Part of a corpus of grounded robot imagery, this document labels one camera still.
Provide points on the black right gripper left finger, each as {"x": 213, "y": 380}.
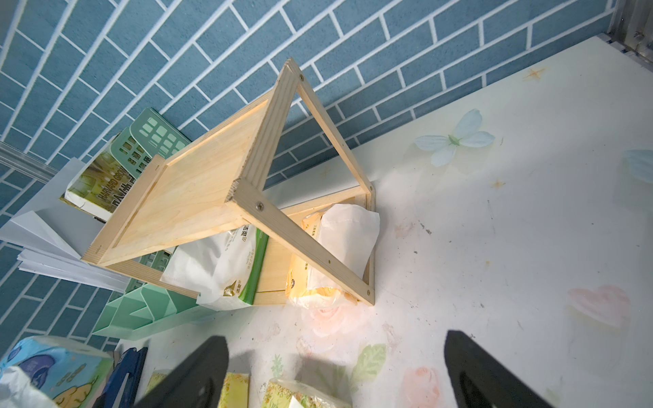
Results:
{"x": 196, "y": 382}

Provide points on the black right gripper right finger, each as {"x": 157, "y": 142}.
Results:
{"x": 479, "y": 380}

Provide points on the white green tissue pack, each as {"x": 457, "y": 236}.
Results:
{"x": 224, "y": 270}

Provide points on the wooden two-tier shelf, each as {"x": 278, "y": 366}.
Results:
{"x": 223, "y": 182}

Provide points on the green plastic file organizer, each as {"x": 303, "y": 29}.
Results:
{"x": 147, "y": 221}

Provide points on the blue cartoon tissue pack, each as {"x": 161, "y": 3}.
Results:
{"x": 45, "y": 371}

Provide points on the yellow white tissue pack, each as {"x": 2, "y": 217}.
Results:
{"x": 285, "y": 393}

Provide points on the yellow cover thick book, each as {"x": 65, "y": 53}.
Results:
{"x": 100, "y": 187}

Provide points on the white paper sheet stack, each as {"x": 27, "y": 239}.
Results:
{"x": 55, "y": 236}

